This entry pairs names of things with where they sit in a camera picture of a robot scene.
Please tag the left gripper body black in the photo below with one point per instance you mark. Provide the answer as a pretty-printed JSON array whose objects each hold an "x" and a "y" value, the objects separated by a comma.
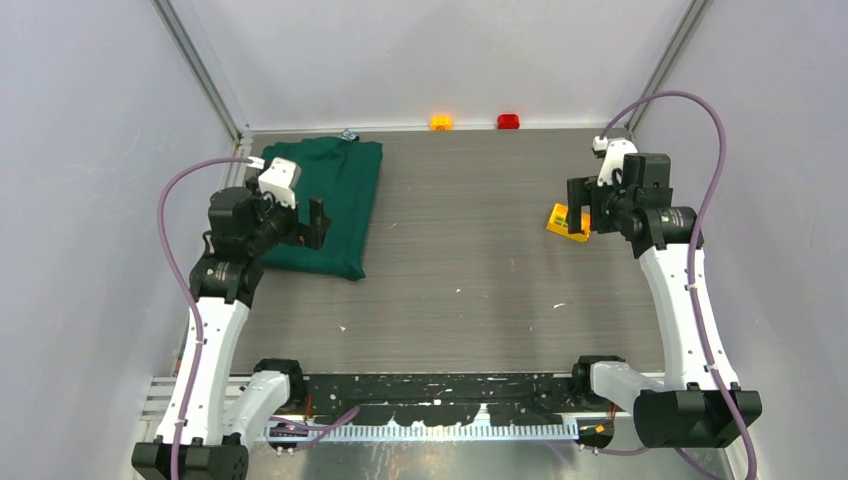
[{"x": 283, "y": 218}]

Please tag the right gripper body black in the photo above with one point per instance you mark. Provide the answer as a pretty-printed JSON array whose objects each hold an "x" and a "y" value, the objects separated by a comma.
[{"x": 616, "y": 200}]

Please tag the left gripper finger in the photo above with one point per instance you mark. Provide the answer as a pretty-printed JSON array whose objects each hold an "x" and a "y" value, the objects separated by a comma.
[
  {"x": 312, "y": 237},
  {"x": 317, "y": 215}
]

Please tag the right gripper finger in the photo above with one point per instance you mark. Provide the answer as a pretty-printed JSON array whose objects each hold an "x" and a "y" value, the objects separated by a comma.
[
  {"x": 580, "y": 190},
  {"x": 578, "y": 222}
]

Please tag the green surgical cloth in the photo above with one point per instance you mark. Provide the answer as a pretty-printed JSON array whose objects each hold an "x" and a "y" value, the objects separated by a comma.
[{"x": 344, "y": 175}]

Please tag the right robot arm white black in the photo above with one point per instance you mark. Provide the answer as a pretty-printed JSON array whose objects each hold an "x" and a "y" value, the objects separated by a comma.
[{"x": 699, "y": 402}]

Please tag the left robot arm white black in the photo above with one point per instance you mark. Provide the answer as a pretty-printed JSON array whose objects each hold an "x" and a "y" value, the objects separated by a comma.
[{"x": 200, "y": 436}]

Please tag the yellow toy block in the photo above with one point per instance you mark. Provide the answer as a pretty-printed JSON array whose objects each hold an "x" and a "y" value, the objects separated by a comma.
[{"x": 558, "y": 223}]

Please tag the small blue black toy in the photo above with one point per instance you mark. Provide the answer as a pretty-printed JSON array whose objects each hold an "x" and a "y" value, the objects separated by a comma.
[{"x": 349, "y": 136}]

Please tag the red toy brick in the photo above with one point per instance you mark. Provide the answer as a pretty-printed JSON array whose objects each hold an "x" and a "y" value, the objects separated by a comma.
[{"x": 508, "y": 121}]

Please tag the orange toy brick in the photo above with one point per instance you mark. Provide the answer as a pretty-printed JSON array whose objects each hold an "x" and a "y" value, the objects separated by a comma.
[{"x": 441, "y": 123}]

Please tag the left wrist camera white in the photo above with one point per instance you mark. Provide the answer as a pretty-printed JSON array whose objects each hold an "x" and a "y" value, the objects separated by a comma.
[{"x": 278, "y": 179}]

